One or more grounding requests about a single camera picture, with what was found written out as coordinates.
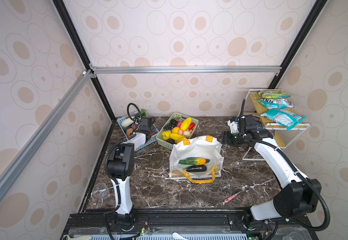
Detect green leafy vegetable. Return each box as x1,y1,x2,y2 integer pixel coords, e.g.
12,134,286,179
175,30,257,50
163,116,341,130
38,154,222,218
140,109,147,117

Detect teal snack bag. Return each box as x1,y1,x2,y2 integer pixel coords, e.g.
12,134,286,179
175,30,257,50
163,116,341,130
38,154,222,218
260,109,306,131
256,99,295,110

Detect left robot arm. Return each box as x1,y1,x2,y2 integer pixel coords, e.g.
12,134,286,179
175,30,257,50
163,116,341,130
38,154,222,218
104,103,158,226

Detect white grocery bag yellow handles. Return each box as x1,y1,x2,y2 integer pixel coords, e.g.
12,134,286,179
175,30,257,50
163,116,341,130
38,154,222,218
169,136,224,184

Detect orange potato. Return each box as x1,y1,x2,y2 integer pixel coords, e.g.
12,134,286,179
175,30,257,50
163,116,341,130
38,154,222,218
126,128,134,138

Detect teal snack bag front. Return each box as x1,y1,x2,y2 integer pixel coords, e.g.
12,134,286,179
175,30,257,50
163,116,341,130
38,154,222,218
260,109,306,131

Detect green cucumber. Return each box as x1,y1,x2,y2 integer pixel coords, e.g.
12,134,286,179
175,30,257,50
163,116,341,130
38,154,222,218
179,159,210,165

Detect horizontal aluminium rail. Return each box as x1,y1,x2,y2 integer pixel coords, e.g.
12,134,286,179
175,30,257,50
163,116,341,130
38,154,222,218
83,65,282,76

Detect dark purple eggplant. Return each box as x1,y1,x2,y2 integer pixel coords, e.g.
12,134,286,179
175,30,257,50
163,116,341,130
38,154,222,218
183,165,207,173

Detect lying yellow mango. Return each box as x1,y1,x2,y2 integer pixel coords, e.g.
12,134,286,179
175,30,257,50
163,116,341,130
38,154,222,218
170,133,186,142

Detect white wire wooden shelf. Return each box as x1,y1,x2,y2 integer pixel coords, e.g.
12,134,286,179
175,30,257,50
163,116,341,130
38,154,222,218
244,89,311,150

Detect clear glass cup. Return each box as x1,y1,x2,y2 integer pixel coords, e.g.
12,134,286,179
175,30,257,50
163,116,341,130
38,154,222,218
91,183,110,200

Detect white radish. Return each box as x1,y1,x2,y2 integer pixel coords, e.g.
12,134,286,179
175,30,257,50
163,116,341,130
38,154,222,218
121,118,135,128

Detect black grape bunch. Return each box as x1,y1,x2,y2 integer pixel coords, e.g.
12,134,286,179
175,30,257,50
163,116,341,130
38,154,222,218
164,119,179,131

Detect orange-green papaya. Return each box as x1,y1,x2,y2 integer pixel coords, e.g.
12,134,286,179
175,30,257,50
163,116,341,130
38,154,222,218
186,157,209,166

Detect pink handled spoon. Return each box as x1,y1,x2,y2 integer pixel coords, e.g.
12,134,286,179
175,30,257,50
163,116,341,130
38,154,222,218
224,185,250,204

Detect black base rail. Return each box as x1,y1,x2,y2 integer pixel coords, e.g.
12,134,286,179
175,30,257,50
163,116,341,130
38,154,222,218
61,208,317,240

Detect teal snack bag middle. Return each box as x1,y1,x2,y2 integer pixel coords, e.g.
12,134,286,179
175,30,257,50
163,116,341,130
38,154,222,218
256,99,295,110

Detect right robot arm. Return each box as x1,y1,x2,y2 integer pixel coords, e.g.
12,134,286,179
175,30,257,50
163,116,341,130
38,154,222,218
222,111,331,232

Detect diagonal aluminium rail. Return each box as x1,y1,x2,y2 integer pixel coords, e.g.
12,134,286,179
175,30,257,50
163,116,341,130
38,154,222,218
0,70,93,203

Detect green plastic basket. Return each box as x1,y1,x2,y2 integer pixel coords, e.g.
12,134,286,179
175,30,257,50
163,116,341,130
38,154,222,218
156,113,199,150

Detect yellow-green snack bag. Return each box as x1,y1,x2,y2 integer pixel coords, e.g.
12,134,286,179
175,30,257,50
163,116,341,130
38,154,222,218
257,90,290,99

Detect tall yellow mango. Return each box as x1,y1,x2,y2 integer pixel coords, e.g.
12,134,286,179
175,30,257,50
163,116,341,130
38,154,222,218
180,117,192,131

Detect blue plastic basket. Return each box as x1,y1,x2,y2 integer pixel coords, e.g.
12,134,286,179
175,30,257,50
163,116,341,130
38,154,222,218
117,110,159,151

